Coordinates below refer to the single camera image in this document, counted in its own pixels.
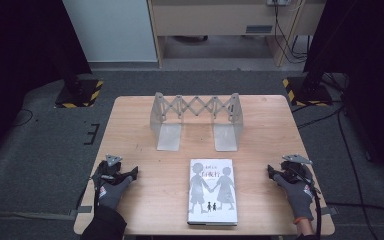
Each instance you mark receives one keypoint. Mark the black stand with striped base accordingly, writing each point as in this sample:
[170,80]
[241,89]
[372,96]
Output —
[310,91]
[76,95]

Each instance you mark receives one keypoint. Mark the grey and white hardcover book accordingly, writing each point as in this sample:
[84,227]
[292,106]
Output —
[213,200]

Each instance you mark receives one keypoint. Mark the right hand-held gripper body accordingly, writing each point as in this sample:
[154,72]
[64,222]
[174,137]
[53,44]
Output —
[295,166]

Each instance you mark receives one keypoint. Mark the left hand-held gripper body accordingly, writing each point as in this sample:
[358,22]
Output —
[108,170]

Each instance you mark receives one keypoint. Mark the grey tape strip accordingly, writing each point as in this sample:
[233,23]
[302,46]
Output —
[81,211]
[329,210]

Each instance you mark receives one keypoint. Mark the dark curtain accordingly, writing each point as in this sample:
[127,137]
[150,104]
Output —
[13,66]
[373,66]

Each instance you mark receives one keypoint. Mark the person's right hand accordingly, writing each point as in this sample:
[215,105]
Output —
[298,200]

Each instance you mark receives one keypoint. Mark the white panel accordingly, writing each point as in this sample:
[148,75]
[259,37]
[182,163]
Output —
[110,30]

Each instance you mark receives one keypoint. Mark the person's left hand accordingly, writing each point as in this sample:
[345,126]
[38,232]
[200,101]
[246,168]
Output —
[113,195]

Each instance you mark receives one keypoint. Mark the beige wooden cabinet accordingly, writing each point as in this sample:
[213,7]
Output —
[210,20]

